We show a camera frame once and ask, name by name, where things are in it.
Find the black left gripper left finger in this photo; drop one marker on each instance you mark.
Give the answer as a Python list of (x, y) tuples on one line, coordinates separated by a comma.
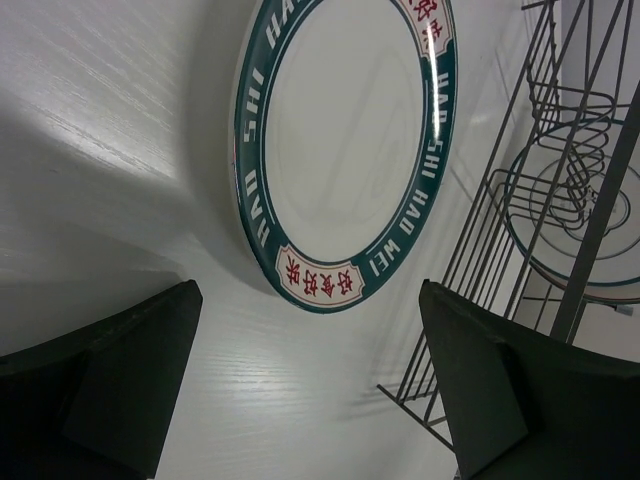
[(97, 403)]

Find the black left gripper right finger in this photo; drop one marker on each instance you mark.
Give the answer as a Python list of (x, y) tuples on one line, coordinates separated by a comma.
[(521, 405)]

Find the green rimmed white plate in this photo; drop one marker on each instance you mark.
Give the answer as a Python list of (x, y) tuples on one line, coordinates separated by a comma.
[(342, 125)]

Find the grey wire dish rack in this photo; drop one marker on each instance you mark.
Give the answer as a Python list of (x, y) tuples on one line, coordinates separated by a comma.
[(581, 64)]

